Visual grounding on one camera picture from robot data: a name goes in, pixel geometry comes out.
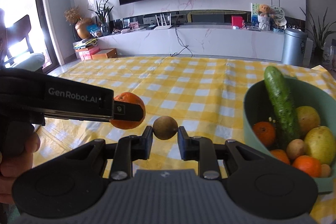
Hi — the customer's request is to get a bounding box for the dried flower bunch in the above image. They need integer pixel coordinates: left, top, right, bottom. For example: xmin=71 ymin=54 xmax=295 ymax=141
xmin=64 ymin=7 xmax=80 ymax=23

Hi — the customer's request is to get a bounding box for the white plastic bag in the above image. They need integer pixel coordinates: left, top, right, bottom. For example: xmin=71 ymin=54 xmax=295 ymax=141
xmin=322 ymin=42 xmax=334 ymax=69

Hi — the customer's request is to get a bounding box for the white router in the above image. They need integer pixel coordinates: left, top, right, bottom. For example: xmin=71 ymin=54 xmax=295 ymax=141
xmin=154 ymin=13 xmax=172 ymax=31

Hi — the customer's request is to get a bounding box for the orange cardboard box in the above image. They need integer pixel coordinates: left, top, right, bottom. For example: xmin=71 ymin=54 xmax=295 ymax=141
xmin=92 ymin=49 xmax=118 ymax=60

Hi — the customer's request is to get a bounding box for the pile of papers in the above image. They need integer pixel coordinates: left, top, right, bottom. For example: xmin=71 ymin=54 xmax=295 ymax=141
xmin=73 ymin=39 xmax=97 ymax=50

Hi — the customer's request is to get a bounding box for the potted snake plant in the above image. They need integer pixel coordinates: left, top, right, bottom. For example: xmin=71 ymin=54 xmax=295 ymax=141
xmin=299 ymin=6 xmax=336 ymax=67

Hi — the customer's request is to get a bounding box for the orange mandarin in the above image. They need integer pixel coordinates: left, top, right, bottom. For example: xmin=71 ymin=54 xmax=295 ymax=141
xmin=292 ymin=155 xmax=322 ymax=178
xmin=109 ymin=92 xmax=146 ymax=130
xmin=253 ymin=122 xmax=277 ymax=148
xmin=270 ymin=149 xmax=291 ymax=165

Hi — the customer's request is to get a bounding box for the glass sliding door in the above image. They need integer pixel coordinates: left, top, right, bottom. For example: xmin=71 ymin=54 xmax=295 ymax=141
xmin=0 ymin=0 xmax=58 ymax=75

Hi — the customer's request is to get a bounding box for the pink cardboard box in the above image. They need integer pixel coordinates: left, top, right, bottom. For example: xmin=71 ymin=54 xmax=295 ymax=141
xmin=76 ymin=47 xmax=100 ymax=61

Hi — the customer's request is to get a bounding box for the green colander bowl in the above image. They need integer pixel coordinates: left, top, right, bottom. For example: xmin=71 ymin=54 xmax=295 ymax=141
xmin=243 ymin=76 xmax=336 ymax=193

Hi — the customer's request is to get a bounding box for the green blue picture card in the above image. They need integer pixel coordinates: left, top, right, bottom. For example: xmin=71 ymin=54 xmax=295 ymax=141
xmin=251 ymin=2 xmax=261 ymax=28

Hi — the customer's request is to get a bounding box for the yellow green pear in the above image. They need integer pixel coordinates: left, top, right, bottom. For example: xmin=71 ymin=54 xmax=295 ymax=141
xmin=304 ymin=126 xmax=336 ymax=165

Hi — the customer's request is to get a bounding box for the white marble tv cabinet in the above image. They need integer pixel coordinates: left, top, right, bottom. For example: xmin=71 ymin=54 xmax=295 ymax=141
xmin=96 ymin=23 xmax=286 ymax=62

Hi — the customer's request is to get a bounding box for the brown teddy bear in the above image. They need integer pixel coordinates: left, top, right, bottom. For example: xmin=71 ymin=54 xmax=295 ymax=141
xmin=257 ymin=4 xmax=271 ymax=31

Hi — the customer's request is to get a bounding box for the dark wooden chair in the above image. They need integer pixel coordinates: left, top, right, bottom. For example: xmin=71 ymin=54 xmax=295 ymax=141
xmin=0 ymin=15 xmax=34 ymax=67

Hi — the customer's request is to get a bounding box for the person's left hand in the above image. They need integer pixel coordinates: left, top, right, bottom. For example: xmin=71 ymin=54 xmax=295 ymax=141
xmin=0 ymin=120 xmax=41 ymax=205

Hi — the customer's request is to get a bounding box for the black power cable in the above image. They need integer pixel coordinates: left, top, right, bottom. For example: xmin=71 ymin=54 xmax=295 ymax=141
xmin=170 ymin=27 xmax=193 ymax=57

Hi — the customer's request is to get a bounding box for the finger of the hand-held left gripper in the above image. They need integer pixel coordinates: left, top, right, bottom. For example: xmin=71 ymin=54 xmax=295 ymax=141
xmin=113 ymin=102 xmax=146 ymax=123

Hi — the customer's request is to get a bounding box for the silver trash can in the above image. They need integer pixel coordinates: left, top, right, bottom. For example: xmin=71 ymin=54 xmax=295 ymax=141
xmin=282 ymin=28 xmax=308 ymax=66

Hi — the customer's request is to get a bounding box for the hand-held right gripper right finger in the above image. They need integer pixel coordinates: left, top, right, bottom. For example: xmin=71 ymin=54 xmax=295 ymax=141
xmin=177 ymin=126 xmax=275 ymax=179

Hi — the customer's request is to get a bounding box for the olive green pear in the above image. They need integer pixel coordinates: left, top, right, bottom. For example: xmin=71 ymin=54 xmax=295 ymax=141
xmin=296 ymin=106 xmax=321 ymax=137

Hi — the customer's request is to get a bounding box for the yellow checked tablecloth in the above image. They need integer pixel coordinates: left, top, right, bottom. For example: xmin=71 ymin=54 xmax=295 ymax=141
xmin=31 ymin=56 xmax=336 ymax=214

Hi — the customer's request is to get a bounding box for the small brown kiwi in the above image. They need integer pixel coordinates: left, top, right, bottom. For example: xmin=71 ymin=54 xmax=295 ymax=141
xmin=286 ymin=139 xmax=306 ymax=161
xmin=320 ymin=164 xmax=332 ymax=178
xmin=153 ymin=116 xmax=178 ymax=140

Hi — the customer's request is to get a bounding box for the green cucumber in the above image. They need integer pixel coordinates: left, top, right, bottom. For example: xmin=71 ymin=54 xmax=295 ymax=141
xmin=264 ymin=66 xmax=300 ymax=151

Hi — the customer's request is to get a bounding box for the pale green cushion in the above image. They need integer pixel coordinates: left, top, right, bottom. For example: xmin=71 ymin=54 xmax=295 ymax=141
xmin=10 ymin=53 xmax=46 ymax=73

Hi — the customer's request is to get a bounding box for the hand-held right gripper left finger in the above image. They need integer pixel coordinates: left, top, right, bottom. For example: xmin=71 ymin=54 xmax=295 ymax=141
xmin=56 ymin=125 xmax=154 ymax=181

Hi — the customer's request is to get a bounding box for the round printed hand fan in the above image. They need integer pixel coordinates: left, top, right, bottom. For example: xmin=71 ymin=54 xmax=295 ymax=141
xmin=270 ymin=5 xmax=286 ymax=28

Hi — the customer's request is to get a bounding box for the leafy plant in glass vase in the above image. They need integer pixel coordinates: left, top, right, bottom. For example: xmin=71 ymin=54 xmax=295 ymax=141
xmin=89 ymin=0 xmax=114 ymax=36

